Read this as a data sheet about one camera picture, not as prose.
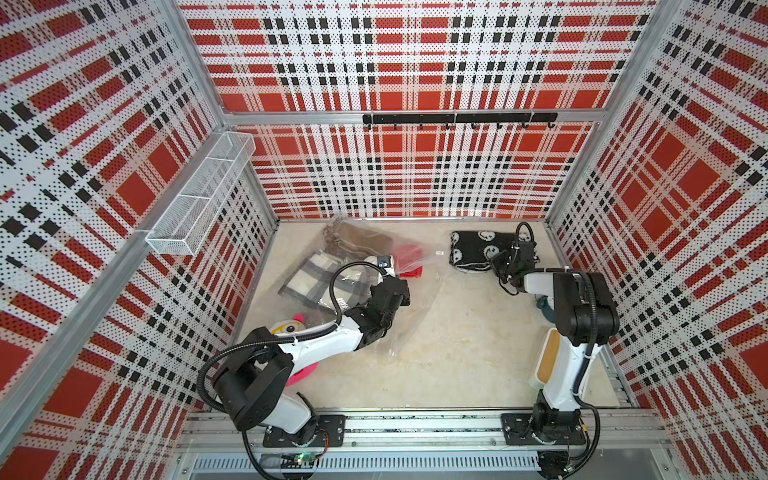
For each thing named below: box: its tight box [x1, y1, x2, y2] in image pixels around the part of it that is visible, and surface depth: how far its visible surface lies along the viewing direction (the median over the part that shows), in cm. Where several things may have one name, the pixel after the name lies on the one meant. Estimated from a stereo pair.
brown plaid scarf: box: [323, 220, 395, 257], surface depth 110 cm
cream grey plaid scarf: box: [278, 250, 379, 313], surface depth 97 cm
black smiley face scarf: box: [449, 230, 533, 271], surface depth 107 cm
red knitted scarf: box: [394, 243, 424, 278], surface depth 89 cm
